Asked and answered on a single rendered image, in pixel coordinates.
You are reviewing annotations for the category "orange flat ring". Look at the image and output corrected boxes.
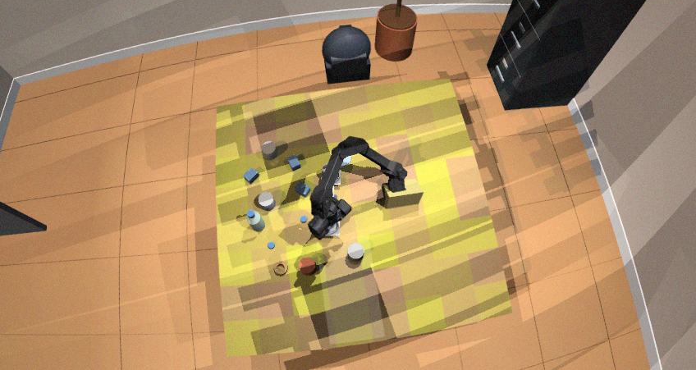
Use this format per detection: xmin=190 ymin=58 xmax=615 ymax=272
xmin=274 ymin=262 xmax=288 ymax=275

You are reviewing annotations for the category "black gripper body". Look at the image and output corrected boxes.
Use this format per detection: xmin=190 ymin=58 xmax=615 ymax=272
xmin=310 ymin=199 xmax=351 ymax=240

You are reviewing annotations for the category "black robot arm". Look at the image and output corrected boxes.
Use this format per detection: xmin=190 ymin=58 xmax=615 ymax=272
xmin=308 ymin=136 xmax=408 ymax=236

